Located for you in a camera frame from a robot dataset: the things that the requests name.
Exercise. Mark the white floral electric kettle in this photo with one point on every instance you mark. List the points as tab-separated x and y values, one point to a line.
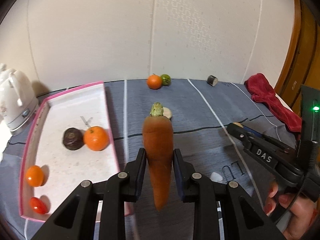
17	97

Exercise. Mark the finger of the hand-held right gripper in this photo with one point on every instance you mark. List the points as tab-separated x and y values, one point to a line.
237	132
260	136

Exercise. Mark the carrot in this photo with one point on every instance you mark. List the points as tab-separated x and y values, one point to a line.
158	150

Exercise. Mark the pink rimmed white tray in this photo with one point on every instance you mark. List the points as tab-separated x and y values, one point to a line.
70	172

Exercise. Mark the red towel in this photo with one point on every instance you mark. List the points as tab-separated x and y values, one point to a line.
265	92

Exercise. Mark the small dark-skinned yam piece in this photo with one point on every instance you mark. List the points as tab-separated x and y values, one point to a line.
212	80

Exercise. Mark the dark purple beetroot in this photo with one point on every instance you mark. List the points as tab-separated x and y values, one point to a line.
72	139

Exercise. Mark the green tomato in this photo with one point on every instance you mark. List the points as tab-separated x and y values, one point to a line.
166	79

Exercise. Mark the matte orange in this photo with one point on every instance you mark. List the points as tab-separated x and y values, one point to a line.
154	81

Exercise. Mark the wooden door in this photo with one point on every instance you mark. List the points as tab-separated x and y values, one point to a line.
300	55

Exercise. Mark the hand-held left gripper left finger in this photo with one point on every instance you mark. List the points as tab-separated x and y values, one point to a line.
140	170

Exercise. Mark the red tomato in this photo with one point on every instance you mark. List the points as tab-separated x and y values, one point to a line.
38	205

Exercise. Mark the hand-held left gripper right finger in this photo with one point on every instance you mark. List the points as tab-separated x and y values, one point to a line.
178	172

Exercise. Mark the orange with stem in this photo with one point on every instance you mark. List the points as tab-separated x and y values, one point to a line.
96	138

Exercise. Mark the small beige potato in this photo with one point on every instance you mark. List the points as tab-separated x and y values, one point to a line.
168	113

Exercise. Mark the glossy orange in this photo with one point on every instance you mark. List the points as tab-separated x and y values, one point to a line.
35	176

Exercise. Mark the person's right hand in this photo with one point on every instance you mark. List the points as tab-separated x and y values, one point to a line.
302	215

